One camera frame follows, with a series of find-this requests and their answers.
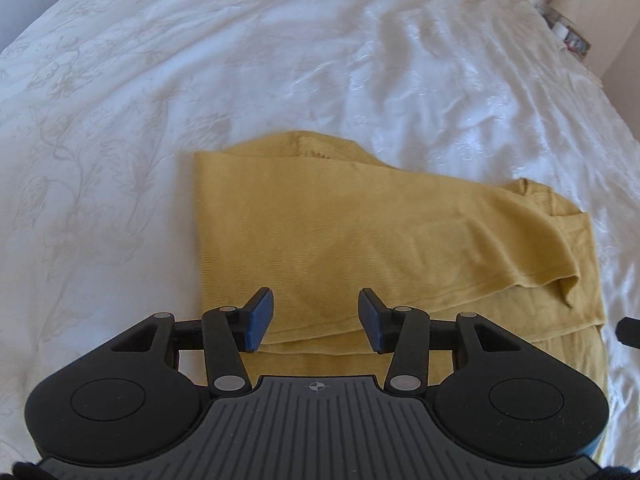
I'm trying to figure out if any mustard yellow knit garment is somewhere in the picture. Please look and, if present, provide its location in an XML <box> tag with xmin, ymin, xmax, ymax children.
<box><xmin>193</xmin><ymin>131</ymin><xmax>608</xmax><ymax>387</ymax></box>

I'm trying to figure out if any white embroidered bedspread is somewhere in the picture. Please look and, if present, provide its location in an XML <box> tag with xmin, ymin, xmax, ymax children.
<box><xmin>1</xmin><ymin>0</ymin><xmax>639</xmax><ymax>468</ymax></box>

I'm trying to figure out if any bedside clutter right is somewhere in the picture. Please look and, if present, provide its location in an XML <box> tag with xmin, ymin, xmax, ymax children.
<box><xmin>536</xmin><ymin>0</ymin><xmax>591</xmax><ymax>62</ymax></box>

